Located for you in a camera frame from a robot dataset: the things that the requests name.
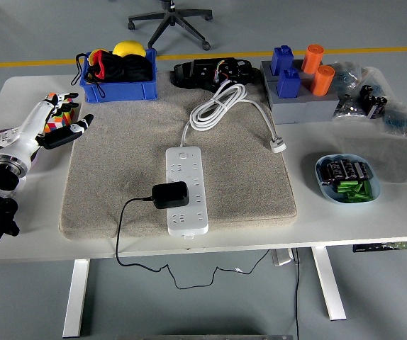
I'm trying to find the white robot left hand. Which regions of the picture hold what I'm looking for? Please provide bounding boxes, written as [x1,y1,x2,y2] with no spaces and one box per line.
[0,91,94,168]

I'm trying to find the black plug adapter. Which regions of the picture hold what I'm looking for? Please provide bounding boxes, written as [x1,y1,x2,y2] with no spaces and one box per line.
[151,181,190,210]

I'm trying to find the white power strip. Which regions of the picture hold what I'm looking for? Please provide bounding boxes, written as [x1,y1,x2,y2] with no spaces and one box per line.
[165,146,211,240]

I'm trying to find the white socket panel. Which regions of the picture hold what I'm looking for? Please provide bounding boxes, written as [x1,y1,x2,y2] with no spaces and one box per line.
[0,127,22,148]

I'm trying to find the colourful puzzle cube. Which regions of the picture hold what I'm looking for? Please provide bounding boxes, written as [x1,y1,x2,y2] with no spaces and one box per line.
[43,97,77,134]

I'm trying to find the grey-brown mat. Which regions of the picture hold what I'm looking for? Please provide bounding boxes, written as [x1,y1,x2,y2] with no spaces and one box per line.
[58,70,298,241]

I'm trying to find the blue plastic bin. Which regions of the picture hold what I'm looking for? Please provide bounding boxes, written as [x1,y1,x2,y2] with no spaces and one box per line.
[79,48,159,103]

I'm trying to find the yellow ball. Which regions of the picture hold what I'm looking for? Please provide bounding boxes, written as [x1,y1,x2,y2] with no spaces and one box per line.
[112,40,147,58]

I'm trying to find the black electronic device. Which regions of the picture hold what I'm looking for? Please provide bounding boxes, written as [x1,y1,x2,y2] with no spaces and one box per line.
[170,57,263,92]

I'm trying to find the white table leg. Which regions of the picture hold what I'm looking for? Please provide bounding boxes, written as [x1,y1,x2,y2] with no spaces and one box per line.
[311,246,347,322]
[62,259,91,339]

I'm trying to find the black office chair base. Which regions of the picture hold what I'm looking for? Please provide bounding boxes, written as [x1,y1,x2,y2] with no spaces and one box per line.
[127,0,213,51]

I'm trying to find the blue block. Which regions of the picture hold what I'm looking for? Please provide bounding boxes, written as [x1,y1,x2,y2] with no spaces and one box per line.
[270,45,294,75]
[276,67,302,99]

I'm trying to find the grey block base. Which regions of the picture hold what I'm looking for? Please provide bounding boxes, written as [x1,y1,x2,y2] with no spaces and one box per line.
[260,59,341,125]

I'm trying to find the grey metal box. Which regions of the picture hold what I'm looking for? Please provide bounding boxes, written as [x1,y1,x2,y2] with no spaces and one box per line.
[270,249,294,266]

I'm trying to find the orange cylinder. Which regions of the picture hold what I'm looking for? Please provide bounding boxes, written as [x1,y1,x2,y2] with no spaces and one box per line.
[301,44,325,74]
[310,64,336,97]

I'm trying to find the black capacitor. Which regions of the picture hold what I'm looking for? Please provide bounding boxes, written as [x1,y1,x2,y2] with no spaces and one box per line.
[343,159,359,181]
[330,159,346,182]
[318,161,334,187]
[355,161,373,181]

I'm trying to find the clear bag of blue parts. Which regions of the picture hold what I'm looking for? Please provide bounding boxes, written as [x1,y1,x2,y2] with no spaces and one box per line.
[380,101,407,137]
[332,60,385,93]

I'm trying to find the green cylindrical cells heap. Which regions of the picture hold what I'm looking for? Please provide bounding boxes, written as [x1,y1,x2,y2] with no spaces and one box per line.
[333,179,374,203]

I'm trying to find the clear bag of black parts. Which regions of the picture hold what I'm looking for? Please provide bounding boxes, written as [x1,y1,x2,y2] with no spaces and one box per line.
[333,84,389,121]

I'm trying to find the light blue dish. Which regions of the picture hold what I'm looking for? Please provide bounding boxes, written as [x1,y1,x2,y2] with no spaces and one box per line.
[315,153,381,205]

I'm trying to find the flat clear plastic bag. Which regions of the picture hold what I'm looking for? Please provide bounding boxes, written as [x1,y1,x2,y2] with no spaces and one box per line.
[334,132,407,185]

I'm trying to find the black table control panel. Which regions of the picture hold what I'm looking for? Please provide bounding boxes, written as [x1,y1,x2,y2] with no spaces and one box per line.
[352,242,407,254]

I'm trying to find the black drawstring bag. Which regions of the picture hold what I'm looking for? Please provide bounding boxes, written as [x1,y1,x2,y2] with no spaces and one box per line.
[70,49,155,98]

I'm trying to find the thin black adapter cord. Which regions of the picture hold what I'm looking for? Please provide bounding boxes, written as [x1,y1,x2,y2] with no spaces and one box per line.
[114,196,272,290]

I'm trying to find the white power strip cord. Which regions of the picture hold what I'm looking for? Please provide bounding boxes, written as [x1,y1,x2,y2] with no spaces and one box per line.
[180,79,288,154]

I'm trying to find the black hanging cable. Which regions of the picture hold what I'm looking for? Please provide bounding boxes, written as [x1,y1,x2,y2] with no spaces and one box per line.
[293,247,302,340]

